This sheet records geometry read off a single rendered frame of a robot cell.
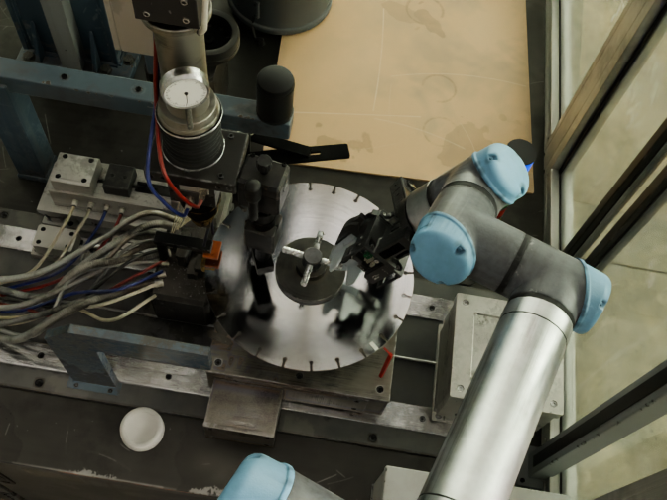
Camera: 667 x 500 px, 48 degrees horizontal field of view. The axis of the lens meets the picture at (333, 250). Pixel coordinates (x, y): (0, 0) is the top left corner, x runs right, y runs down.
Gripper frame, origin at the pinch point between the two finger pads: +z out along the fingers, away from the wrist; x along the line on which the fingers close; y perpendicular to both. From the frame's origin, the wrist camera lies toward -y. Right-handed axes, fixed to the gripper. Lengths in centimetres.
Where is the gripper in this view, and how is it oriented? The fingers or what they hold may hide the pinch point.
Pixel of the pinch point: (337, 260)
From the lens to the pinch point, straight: 115.5
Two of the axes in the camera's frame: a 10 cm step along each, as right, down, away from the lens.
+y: -3.1, 7.1, -6.3
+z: -6.1, 3.7, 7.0
